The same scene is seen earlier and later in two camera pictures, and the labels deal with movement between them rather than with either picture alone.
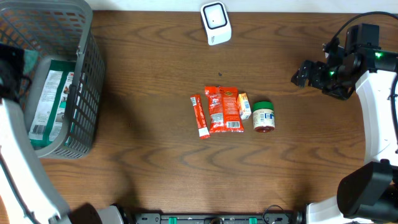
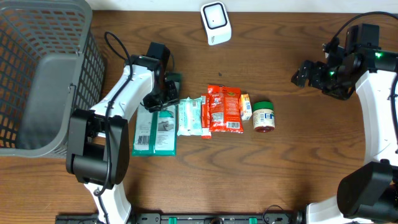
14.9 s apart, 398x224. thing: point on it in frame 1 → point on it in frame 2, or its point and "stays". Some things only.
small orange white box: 244,106 stays
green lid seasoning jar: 263,116 stays
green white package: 48,111 → 155,132
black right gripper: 315,79 stays
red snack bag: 222,109 stays
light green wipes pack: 30,60 → 190,122
